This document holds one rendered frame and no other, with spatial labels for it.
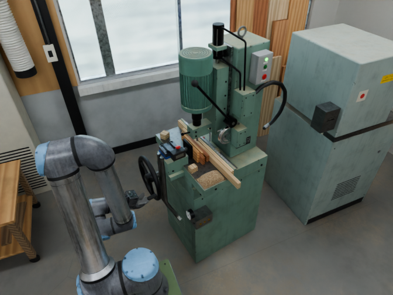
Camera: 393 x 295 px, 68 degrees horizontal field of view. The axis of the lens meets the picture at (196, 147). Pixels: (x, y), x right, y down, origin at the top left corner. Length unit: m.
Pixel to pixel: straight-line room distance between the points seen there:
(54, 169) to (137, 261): 0.53
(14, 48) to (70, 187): 1.58
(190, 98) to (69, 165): 0.72
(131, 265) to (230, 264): 1.14
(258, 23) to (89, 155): 2.39
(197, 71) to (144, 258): 0.90
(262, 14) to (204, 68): 1.75
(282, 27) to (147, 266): 2.56
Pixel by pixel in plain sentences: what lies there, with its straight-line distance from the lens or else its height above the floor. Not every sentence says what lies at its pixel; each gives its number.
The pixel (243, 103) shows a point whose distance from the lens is 1.60.
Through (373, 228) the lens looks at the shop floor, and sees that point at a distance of 2.89.
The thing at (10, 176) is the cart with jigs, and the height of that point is 0.53.
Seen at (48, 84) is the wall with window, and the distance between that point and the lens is 2.86.
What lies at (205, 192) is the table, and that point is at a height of 0.88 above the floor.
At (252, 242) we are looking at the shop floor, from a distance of 2.49.
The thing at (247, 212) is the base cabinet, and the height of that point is 0.29.
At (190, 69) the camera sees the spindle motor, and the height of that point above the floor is 1.45.
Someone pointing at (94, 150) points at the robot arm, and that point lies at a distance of 1.12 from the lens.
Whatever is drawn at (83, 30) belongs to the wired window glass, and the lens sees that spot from 2.80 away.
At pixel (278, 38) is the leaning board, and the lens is 3.22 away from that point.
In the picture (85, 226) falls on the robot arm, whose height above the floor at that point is 1.11.
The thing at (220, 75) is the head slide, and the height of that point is 1.38.
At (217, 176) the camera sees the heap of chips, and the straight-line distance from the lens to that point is 1.61.
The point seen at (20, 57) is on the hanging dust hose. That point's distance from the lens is 2.60.
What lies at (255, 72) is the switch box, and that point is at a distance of 1.62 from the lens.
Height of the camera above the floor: 2.05
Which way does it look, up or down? 39 degrees down
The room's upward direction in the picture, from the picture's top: 1 degrees counter-clockwise
